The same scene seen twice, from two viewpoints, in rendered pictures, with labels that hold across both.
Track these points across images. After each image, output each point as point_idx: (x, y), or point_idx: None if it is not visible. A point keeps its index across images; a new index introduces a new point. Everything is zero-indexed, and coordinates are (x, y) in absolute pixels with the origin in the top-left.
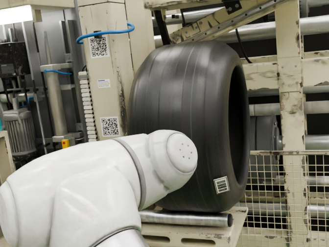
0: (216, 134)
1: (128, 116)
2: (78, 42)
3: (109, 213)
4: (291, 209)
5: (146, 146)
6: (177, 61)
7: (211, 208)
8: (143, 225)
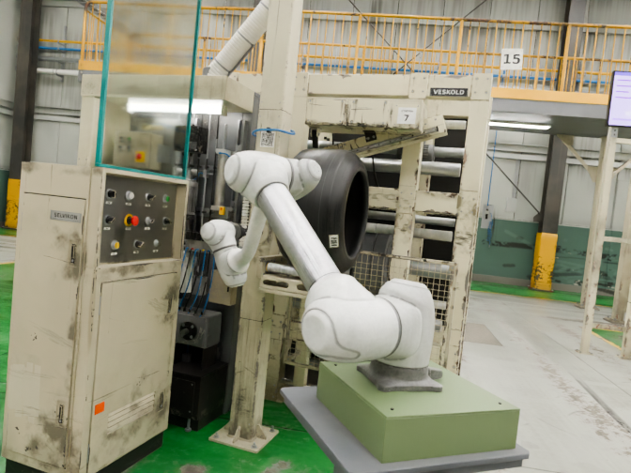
0: (336, 204)
1: None
2: (253, 133)
3: (278, 175)
4: None
5: (297, 162)
6: (321, 156)
7: None
8: (270, 275)
